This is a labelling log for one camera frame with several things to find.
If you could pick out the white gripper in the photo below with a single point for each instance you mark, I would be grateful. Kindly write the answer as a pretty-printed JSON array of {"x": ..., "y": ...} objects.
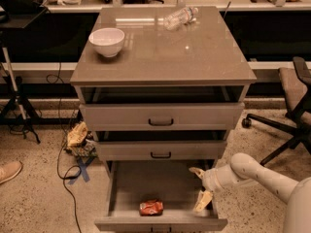
[{"x": 210, "y": 180}]

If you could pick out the red coke can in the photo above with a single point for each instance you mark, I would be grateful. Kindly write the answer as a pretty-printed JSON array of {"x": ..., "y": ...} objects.
[{"x": 151, "y": 208}]

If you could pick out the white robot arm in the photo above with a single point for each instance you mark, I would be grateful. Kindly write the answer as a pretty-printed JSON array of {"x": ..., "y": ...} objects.
[{"x": 242, "y": 168}]

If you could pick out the grey bottom drawer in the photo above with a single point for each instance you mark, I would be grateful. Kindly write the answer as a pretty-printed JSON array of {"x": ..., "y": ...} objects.
[{"x": 171, "y": 182}]

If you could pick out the grey drawer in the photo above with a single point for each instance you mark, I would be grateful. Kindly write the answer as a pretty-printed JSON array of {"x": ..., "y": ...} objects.
[
  {"x": 171, "y": 182},
  {"x": 160, "y": 150},
  {"x": 152, "y": 117}
]

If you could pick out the grey top drawer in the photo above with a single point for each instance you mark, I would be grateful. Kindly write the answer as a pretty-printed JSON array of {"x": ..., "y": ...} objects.
[{"x": 152, "y": 117}]

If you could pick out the grey middle drawer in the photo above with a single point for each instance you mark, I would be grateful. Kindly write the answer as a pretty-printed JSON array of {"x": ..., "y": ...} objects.
[{"x": 160, "y": 150}]

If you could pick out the grey drawer cabinet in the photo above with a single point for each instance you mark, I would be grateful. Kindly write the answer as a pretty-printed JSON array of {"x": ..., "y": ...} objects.
[{"x": 199, "y": 63}]

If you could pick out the dark patterned snack bag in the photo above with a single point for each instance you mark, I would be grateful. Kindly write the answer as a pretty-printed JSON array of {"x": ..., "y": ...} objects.
[{"x": 84, "y": 149}]

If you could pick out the yellow snack bag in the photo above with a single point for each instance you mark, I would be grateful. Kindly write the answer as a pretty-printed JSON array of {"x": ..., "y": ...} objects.
[{"x": 77, "y": 135}]

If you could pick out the clear plastic water bottle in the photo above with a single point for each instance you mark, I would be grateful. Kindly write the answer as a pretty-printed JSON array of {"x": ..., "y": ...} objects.
[{"x": 179, "y": 18}]

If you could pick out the white ceramic bowl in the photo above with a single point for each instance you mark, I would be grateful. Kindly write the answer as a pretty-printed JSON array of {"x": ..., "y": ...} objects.
[{"x": 108, "y": 42}]

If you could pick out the tan shoe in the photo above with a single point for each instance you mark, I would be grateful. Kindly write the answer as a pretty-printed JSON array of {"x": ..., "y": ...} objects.
[{"x": 9, "y": 171}]

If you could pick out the black tripod stand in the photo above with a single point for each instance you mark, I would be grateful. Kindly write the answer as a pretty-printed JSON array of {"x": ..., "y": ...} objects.
[{"x": 15, "y": 16}]

